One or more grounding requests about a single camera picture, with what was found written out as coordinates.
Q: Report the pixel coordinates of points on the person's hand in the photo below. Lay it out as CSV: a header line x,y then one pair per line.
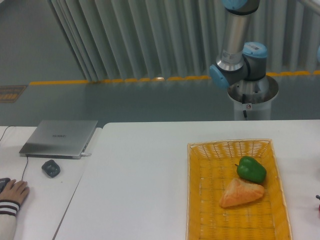
x,y
15,191

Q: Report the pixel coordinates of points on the silver closed laptop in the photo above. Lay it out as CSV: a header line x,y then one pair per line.
x,y
59,139

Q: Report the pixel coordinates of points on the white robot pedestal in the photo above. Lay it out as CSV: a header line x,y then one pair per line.
x,y
252,100

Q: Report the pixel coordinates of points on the yellow wicker basket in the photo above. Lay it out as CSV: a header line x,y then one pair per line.
x,y
211,167

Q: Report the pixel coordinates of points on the black keyboard corner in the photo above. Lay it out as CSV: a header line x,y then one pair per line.
x,y
3,183

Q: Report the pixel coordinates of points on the white usb plug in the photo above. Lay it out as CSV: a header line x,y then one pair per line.
x,y
85,154

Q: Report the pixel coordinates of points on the striped white sleeve forearm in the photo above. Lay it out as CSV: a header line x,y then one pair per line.
x,y
8,219

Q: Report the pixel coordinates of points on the green bell pepper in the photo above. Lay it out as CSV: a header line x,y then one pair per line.
x,y
251,170

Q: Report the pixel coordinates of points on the triangular bread pastry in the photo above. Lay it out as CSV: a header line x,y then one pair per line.
x,y
240,192

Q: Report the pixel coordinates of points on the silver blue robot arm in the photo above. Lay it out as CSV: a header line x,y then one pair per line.
x,y
267,35

